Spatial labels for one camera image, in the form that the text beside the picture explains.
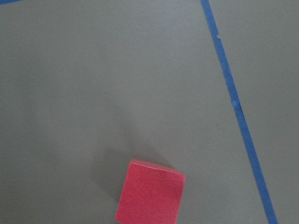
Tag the red block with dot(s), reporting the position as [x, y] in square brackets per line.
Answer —
[151, 194]

